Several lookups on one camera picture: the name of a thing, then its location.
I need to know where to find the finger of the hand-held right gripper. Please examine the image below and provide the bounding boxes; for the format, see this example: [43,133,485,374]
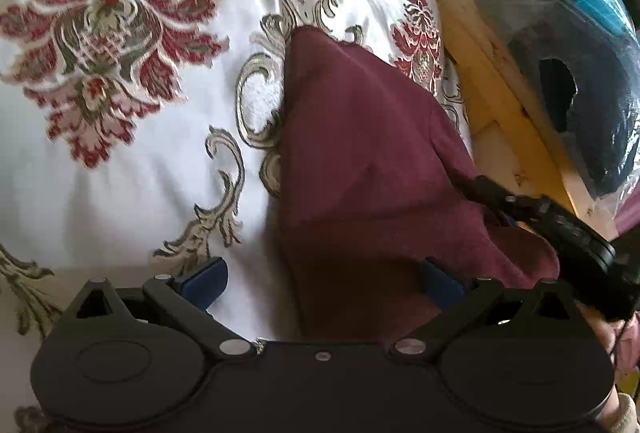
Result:
[472,174,547,231]

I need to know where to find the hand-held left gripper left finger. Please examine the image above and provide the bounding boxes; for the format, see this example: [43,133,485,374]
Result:
[64,257,261,360]

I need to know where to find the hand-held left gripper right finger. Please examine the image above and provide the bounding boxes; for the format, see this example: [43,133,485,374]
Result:
[389,257,583,361]

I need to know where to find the maroon long-sleeve shirt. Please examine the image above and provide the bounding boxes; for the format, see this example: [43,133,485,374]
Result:
[276,25,562,345]

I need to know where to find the person's right forearm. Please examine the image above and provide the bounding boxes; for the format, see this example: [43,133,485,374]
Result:
[598,313,640,433]

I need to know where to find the clear plastic bag of clothes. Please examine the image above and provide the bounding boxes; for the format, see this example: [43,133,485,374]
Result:
[459,0,640,214]

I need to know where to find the person's right hand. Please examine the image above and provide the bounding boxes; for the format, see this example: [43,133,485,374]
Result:
[576,302,627,359]

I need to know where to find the pink fuzzy cloth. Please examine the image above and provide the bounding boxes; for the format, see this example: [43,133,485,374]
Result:
[614,206,640,242]

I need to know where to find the floral satin blanket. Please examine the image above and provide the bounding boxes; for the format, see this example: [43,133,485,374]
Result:
[0,0,476,419]

